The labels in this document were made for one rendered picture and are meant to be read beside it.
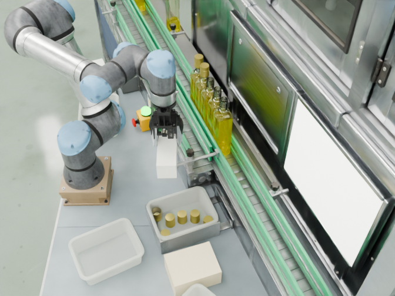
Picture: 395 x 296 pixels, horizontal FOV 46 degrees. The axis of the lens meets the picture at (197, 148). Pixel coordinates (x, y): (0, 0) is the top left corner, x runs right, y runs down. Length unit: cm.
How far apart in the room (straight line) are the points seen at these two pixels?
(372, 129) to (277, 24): 48
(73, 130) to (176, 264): 57
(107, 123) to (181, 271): 57
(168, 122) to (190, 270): 49
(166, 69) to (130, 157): 77
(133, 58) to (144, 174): 69
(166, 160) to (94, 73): 36
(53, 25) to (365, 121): 98
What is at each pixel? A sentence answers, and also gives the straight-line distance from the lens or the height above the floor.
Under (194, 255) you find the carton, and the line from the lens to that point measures 160.
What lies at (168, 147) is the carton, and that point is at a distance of 149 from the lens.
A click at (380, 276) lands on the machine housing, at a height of 169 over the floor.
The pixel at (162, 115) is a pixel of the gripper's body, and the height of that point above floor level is 128.
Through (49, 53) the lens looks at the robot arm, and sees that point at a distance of 141.
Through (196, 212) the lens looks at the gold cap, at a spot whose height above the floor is 81.
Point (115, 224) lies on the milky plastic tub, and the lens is 169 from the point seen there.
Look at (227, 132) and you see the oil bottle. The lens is 170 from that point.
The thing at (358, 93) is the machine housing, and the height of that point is 147.
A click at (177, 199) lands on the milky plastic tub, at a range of 174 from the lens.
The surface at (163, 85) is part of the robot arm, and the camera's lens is 130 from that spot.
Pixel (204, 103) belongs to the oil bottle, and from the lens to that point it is 174.
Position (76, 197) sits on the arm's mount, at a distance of 181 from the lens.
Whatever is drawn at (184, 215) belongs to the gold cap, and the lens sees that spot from 169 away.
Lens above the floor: 221
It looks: 47 degrees down
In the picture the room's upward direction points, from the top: straight up
